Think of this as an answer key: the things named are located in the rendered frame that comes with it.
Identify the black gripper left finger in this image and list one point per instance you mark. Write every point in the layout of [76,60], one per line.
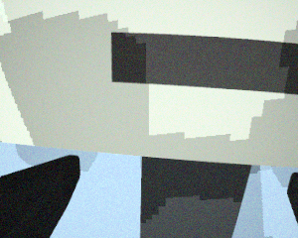
[33,200]

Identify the black two-prong charger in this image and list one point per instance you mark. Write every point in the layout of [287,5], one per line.
[185,199]

